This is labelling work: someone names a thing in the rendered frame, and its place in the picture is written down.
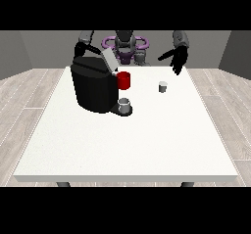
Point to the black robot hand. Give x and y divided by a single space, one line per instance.
179 57
82 49

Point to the pale grey machine lid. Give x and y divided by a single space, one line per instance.
109 59

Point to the small grey cup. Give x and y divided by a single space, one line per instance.
124 105

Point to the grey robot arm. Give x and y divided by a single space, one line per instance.
85 36
180 39

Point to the black coffee machine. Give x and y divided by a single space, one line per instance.
93 86

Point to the red pod holder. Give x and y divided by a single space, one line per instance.
124 80

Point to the small grey coffee pod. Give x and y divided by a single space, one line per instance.
162 86

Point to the dark table leg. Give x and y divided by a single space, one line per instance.
187 184
63 184

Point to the grey robot trunk purple rings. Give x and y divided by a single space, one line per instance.
125 47

